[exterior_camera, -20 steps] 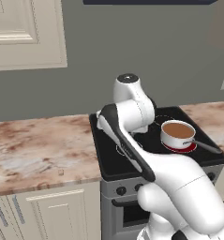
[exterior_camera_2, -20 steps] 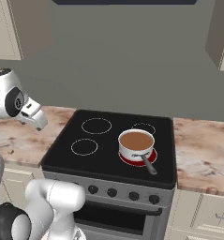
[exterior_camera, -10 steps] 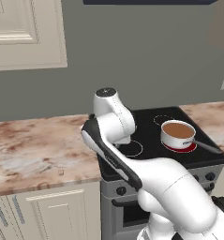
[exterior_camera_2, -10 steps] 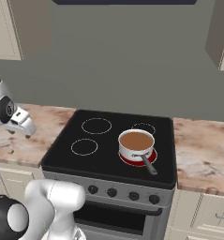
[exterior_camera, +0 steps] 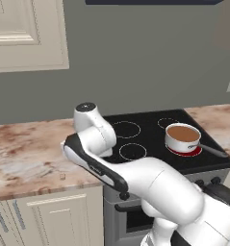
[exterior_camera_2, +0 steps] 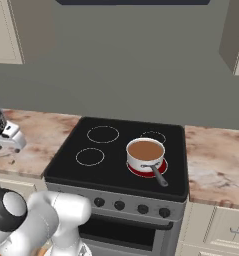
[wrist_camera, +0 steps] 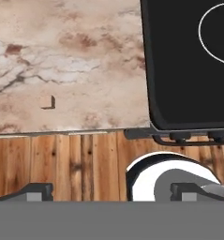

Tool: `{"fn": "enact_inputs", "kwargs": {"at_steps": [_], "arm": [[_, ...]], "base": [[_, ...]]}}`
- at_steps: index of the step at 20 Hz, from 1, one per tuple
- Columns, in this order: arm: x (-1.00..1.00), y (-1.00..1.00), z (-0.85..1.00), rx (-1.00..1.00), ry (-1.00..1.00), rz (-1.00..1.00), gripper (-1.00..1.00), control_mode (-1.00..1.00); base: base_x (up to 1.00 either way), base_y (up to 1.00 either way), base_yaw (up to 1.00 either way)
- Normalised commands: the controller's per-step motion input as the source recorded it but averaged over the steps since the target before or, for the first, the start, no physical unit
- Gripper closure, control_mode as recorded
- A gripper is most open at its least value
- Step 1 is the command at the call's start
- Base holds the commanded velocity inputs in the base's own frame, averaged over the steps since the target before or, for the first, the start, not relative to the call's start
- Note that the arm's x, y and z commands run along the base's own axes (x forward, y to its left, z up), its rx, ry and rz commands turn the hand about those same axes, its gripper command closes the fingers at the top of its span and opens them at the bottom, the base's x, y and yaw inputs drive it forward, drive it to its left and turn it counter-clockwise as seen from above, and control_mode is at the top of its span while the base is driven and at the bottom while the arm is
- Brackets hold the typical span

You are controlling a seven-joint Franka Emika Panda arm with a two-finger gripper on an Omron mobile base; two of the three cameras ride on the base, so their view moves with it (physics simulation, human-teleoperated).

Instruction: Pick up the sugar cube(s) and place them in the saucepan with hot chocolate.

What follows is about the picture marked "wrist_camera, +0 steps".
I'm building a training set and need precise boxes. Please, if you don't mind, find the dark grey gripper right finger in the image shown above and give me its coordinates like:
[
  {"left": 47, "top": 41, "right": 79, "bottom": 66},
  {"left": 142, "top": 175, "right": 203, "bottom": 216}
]
[{"left": 170, "top": 182, "right": 224, "bottom": 203}]

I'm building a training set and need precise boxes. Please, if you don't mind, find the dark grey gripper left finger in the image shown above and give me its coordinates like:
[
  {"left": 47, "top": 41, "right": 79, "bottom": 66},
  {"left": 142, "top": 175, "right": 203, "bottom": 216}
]
[{"left": 0, "top": 182, "right": 54, "bottom": 203}]

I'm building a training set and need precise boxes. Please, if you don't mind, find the beige sugar cube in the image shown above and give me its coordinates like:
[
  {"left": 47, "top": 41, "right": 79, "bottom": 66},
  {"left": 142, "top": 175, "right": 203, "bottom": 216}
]
[{"left": 39, "top": 95, "right": 57, "bottom": 111}]

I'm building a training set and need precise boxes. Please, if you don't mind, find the white and black round object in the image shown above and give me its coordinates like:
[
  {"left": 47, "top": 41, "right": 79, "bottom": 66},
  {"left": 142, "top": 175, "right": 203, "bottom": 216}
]
[{"left": 125, "top": 151, "right": 224, "bottom": 203}]

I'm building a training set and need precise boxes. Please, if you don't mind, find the black oven knob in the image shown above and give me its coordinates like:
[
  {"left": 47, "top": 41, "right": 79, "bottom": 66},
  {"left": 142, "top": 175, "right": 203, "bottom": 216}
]
[
  {"left": 207, "top": 130, "right": 224, "bottom": 143},
  {"left": 169, "top": 131, "right": 192, "bottom": 144}
]

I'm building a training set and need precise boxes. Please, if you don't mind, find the black oven front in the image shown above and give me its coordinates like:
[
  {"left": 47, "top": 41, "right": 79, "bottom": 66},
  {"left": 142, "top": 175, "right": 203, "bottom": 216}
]
[{"left": 124, "top": 126, "right": 224, "bottom": 141}]

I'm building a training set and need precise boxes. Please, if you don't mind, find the black glass hob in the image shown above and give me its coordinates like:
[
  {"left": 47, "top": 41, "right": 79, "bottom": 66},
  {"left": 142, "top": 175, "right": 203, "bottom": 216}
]
[{"left": 139, "top": 0, "right": 224, "bottom": 131}]

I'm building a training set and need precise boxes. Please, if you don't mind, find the black oven handle bar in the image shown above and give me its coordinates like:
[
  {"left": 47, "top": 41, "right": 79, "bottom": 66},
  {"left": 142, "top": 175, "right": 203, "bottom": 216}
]
[{"left": 152, "top": 134, "right": 224, "bottom": 147}]

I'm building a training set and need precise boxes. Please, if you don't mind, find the pale cupboard handle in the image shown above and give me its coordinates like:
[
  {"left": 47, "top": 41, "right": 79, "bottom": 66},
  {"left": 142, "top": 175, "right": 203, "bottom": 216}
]
[
  {"left": 67, "top": 130, "right": 109, "bottom": 136},
  {"left": 0, "top": 134, "right": 31, "bottom": 139}
]

